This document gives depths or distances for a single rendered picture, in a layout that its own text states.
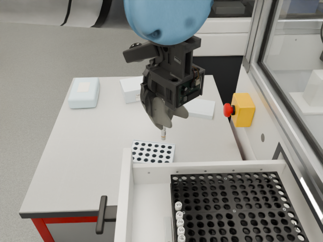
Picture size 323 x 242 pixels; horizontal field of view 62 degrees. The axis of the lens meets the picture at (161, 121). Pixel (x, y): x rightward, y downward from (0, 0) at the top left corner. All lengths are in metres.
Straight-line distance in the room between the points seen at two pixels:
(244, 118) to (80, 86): 0.59
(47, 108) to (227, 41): 1.63
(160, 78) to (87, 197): 0.40
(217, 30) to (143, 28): 0.98
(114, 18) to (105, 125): 0.71
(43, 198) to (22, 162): 1.25
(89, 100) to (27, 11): 0.78
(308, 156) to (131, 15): 0.42
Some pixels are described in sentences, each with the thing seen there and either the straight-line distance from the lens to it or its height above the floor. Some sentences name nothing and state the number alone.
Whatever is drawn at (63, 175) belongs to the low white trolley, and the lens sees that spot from 0.79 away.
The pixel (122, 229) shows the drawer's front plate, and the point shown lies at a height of 0.93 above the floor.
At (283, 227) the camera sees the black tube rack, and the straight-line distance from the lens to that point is 0.55.
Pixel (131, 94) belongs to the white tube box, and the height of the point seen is 0.79.
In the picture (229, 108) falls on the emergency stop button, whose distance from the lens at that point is 0.77.
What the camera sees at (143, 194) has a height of 0.84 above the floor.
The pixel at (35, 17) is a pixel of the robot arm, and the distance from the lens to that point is 0.21.
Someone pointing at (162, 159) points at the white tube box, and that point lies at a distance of 0.74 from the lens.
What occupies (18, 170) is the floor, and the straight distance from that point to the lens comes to 1.97.
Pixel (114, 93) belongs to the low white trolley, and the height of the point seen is 0.76.
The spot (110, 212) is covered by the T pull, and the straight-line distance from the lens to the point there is 0.51.
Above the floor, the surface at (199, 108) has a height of 0.78.
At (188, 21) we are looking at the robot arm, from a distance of 0.22.
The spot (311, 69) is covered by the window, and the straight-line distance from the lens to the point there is 0.57.
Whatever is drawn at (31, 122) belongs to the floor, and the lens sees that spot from 2.30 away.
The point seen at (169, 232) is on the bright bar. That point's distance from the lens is 0.56.
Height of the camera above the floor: 1.34
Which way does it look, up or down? 40 degrees down
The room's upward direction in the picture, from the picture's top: straight up
